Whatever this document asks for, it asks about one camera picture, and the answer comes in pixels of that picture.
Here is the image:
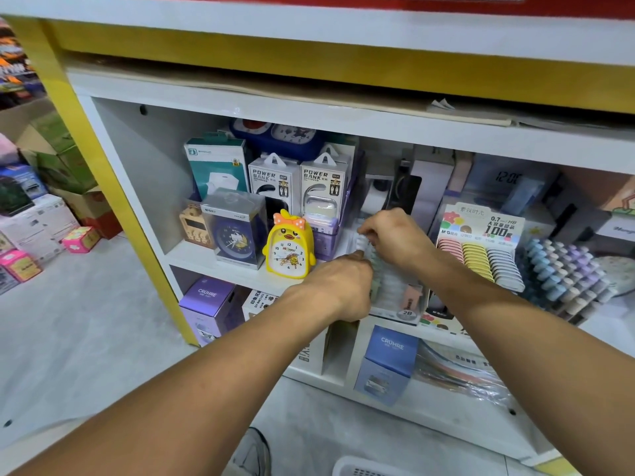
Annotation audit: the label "person's right hand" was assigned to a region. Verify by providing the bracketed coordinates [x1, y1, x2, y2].
[357, 208, 443, 284]

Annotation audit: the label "person's left hand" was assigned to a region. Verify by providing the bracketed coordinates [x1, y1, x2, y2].
[298, 251, 375, 323]

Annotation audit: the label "white shelf with yellow trim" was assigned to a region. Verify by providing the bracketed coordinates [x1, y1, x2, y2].
[5, 0, 635, 467]

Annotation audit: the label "white plastic basket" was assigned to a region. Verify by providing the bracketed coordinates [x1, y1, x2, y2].
[332, 456, 418, 476]

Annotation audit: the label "person's left forearm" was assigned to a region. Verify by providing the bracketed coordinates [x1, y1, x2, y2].
[10, 292, 343, 476]

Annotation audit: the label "person's right forearm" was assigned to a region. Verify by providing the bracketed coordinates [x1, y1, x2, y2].
[427, 262, 635, 476]

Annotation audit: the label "purple translucent container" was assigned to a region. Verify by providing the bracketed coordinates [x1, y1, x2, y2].
[312, 218, 343, 262]

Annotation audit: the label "tape dispenser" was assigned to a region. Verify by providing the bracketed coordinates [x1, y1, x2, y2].
[359, 175, 393, 216]

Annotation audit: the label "clear plastic tray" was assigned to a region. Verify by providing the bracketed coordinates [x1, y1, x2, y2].
[342, 227, 428, 323]

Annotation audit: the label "yellow alarm clock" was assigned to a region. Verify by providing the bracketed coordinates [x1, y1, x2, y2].
[263, 210, 317, 280]

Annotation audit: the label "white tall box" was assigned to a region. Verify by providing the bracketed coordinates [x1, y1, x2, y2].
[409, 146, 456, 234]

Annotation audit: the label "white refill display box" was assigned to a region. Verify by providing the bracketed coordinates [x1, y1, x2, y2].
[421, 203, 527, 333]

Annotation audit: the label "blue small carton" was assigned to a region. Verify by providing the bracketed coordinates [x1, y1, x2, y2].
[354, 327, 421, 405]

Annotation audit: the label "white hanging accessory box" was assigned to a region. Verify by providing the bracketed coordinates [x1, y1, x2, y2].
[248, 153, 302, 219]
[300, 141, 359, 229]

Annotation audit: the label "clear boxed dark clock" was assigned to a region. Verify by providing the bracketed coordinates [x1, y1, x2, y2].
[201, 190, 269, 268]

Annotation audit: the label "grey digital clock box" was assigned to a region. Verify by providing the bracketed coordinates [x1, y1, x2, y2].
[466, 153, 547, 216]

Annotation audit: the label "purple box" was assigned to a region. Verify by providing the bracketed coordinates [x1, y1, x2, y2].
[179, 277, 246, 345]

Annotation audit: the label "flat cardboard sheets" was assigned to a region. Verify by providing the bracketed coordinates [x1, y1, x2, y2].
[69, 64, 635, 130]

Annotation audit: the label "stack of wrapped discs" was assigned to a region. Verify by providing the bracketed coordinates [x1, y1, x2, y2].
[417, 340, 512, 403]

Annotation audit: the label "small tan alarm clock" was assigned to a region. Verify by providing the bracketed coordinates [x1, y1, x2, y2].
[179, 201, 214, 249]

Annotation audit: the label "teal white box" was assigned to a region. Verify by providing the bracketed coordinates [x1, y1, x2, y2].
[185, 134, 251, 201]

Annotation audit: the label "grey sneaker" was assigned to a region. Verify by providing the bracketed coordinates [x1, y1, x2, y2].
[230, 428, 272, 476]

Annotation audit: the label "white long box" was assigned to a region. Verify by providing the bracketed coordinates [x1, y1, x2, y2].
[595, 213, 635, 242]

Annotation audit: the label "pastel sticky notes pack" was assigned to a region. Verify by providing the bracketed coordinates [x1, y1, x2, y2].
[585, 173, 635, 214]

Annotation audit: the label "white round clock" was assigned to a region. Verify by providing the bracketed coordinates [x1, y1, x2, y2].
[600, 257, 635, 294]

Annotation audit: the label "red banner strip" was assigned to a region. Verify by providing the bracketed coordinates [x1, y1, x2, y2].
[129, 0, 635, 20]

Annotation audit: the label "assorted small colourful boxes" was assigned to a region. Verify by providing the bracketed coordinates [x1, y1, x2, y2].
[0, 24, 125, 294]

